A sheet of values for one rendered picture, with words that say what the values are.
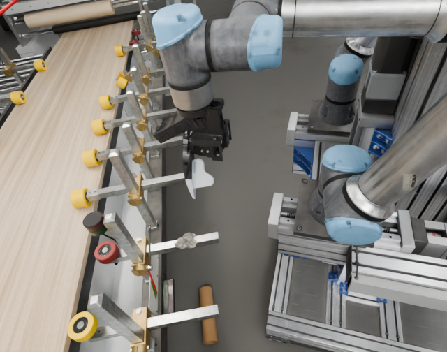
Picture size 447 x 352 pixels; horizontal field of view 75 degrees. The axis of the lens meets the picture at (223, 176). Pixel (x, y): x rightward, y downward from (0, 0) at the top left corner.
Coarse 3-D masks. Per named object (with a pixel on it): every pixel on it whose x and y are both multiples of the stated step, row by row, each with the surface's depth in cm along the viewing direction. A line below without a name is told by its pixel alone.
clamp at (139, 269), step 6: (144, 240) 111; (138, 246) 109; (144, 246) 109; (144, 252) 107; (144, 258) 105; (132, 264) 104; (138, 264) 104; (144, 264) 104; (132, 270) 105; (138, 270) 103; (144, 270) 103
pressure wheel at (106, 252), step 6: (108, 240) 108; (102, 246) 107; (108, 246) 107; (114, 246) 106; (96, 252) 105; (102, 252) 105; (108, 252) 105; (114, 252) 105; (96, 258) 104; (102, 258) 103; (108, 258) 103; (114, 258) 105
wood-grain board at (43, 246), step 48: (96, 48) 244; (48, 96) 194; (96, 96) 186; (0, 144) 162; (48, 144) 157; (96, 144) 151; (0, 192) 135; (48, 192) 131; (0, 240) 115; (48, 240) 112; (0, 288) 101; (48, 288) 98; (0, 336) 89; (48, 336) 88
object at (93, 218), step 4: (92, 212) 88; (96, 212) 88; (88, 216) 87; (92, 216) 87; (96, 216) 87; (100, 216) 86; (84, 220) 86; (88, 220) 86; (92, 220) 86; (96, 220) 86; (100, 220) 85; (88, 224) 85; (92, 224) 85; (108, 232) 89; (108, 236) 93
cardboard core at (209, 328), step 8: (200, 288) 176; (208, 288) 176; (200, 296) 174; (208, 296) 172; (200, 304) 171; (208, 304) 169; (208, 320) 163; (208, 328) 160; (216, 328) 163; (208, 336) 157; (216, 336) 159; (208, 344) 161
